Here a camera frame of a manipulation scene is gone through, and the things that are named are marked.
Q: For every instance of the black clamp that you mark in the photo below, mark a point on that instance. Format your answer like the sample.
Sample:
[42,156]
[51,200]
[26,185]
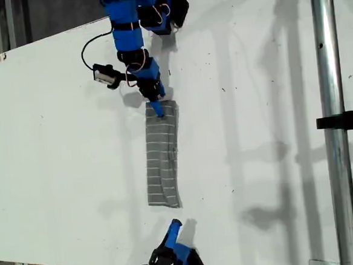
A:
[345,120]

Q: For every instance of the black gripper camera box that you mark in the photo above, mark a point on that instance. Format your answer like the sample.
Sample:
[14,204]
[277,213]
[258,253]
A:
[103,75]

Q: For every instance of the steel post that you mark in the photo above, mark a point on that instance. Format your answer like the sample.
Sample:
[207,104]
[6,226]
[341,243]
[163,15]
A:
[338,172]

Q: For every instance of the black camera stalk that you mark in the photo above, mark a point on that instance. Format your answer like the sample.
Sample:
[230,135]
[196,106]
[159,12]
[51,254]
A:
[121,78]

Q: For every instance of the grey white-striped towel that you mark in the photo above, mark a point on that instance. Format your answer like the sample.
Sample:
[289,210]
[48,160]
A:
[161,157]

